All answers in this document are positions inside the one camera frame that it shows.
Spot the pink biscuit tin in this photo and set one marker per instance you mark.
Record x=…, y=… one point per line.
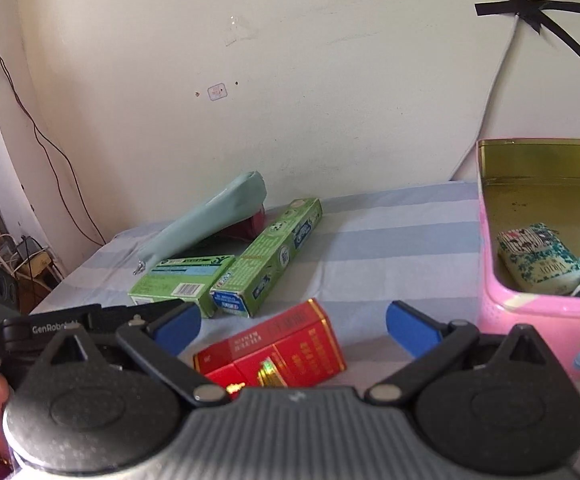
x=520, y=320

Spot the long green toothpaste box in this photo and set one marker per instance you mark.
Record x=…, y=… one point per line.
x=270, y=255

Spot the small wall sticker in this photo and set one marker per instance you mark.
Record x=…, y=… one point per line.
x=217, y=93

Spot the small green carton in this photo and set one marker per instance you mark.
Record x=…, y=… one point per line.
x=179, y=275

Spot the red cigarette box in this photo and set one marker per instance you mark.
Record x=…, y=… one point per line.
x=280, y=345

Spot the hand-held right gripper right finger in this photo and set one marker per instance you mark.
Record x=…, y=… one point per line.
x=410, y=327

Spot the magenta shiny pouch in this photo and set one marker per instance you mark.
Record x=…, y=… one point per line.
x=250, y=225

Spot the striped blue bedsheet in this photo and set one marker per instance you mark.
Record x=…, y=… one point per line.
x=370, y=240

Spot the mint green zip pouch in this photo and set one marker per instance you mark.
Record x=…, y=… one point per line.
x=209, y=215

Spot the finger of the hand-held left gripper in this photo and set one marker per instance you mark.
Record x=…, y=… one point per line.
x=114, y=311

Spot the black tape cross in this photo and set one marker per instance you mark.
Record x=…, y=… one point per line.
x=530, y=7

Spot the patterned green white packet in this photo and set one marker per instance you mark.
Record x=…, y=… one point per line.
x=540, y=260

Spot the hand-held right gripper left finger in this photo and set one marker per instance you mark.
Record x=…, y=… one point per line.
x=174, y=330

